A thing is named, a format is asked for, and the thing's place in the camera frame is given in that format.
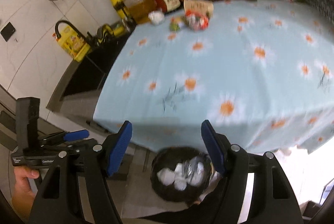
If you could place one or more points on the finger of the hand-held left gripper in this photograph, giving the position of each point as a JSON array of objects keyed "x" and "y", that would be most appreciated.
[
  {"x": 75, "y": 134},
  {"x": 78, "y": 145}
]

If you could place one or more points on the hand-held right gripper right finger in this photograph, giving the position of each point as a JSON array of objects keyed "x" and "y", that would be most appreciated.
[{"x": 212, "y": 148}]

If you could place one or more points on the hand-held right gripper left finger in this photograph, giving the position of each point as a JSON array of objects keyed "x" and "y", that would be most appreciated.
[{"x": 120, "y": 151}]

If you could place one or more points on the white tissue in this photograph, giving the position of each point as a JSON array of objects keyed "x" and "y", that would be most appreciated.
[{"x": 180, "y": 185}]

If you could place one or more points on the black-lined waste bin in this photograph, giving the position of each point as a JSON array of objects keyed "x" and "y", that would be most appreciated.
[{"x": 169, "y": 195}]

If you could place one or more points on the person's left hand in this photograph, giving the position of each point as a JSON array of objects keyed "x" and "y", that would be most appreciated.
[{"x": 22, "y": 182}]

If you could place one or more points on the black sink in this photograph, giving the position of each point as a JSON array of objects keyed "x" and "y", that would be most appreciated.
[{"x": 86, "y": 75}]

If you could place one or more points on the blue daisy tablecloth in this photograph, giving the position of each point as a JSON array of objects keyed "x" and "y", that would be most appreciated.
[{"x": 221, "y": 62}]

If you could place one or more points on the yellow black cloth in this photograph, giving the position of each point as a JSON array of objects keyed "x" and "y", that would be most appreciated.
[{"x": 103, "y": 34}]

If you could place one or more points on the yellow sponge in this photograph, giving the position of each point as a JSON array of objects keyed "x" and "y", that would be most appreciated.
[{"x": 119, "y": 30}]

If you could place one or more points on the metal sink fixture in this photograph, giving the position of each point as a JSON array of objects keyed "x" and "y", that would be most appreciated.
[{"x": 128, "y": 25}]

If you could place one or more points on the colourful snack wrapper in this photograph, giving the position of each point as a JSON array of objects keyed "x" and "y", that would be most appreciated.
[{"x": 198, "y": 22}]

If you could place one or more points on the small green red wrapper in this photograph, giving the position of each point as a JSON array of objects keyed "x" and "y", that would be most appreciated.
[{"x": 176, "y": 24}]

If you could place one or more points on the crumpled white paper ball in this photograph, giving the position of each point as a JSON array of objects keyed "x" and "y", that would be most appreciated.
[{"x": 156, "y": 17}]

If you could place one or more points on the brown paper bag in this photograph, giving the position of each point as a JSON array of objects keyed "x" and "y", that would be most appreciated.
[{"x": 198, "y": 6}]

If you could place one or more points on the large cooking oil jug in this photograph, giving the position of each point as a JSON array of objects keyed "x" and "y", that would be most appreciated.
[{"x": 138, "y": 5}]

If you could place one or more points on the black wall switch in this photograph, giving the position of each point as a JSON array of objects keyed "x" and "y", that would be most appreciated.
[{"x": 7, "y": 31}]

